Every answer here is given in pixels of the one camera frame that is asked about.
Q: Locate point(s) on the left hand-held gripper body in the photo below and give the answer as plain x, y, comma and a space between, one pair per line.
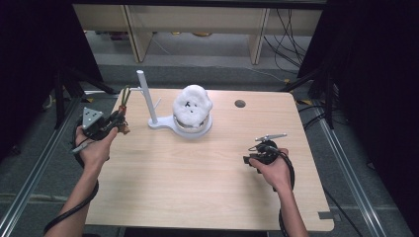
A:
94, 123

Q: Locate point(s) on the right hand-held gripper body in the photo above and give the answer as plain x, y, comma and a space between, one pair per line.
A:
267, 151

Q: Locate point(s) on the white hook stand with tray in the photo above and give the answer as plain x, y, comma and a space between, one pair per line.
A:
147, 95

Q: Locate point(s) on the person's right hand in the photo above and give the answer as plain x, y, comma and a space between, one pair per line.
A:
276, 174

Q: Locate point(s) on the person's left hand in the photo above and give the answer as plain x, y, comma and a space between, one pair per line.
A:
95, 151

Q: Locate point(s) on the black metal stand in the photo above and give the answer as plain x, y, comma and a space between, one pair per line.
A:
61, 98
327, 98

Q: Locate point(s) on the grey round table grommet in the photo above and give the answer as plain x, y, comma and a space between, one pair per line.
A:
240, 103

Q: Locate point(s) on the grey tape strip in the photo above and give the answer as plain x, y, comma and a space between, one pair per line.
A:
327, 215

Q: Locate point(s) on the dark curtain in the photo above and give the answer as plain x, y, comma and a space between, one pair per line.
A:
36, 49
378, 82

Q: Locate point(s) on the metal floor rail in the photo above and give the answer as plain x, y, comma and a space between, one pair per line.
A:
349, 177
36, 171

